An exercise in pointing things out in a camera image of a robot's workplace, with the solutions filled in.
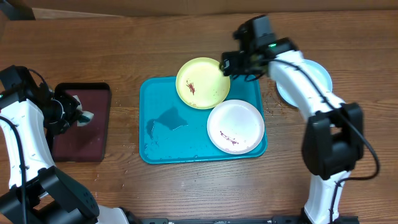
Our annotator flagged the green dish sponge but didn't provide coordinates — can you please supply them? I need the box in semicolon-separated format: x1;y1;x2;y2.
73;95;94;127

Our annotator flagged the green rimmed plate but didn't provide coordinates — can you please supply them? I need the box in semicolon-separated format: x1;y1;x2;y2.
175;57;231;110

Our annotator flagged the white plate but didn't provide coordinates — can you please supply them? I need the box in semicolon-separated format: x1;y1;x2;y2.
206;100;266;155

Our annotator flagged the light blue plate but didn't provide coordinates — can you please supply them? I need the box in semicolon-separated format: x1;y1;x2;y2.
275;59;333;108

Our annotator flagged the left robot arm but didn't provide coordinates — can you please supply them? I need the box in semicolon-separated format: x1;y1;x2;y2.
1;65;140;223

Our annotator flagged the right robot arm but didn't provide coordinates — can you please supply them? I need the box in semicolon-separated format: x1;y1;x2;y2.
220;15;363;223

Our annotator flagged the black tray with red liquid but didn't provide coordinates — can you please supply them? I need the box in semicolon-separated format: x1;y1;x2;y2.
45;83;111;162

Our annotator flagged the teal plastic serving tray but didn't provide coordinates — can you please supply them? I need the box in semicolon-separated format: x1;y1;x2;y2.
139;77;267;164

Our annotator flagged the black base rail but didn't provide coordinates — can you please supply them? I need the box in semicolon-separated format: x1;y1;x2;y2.
136;215;360;224

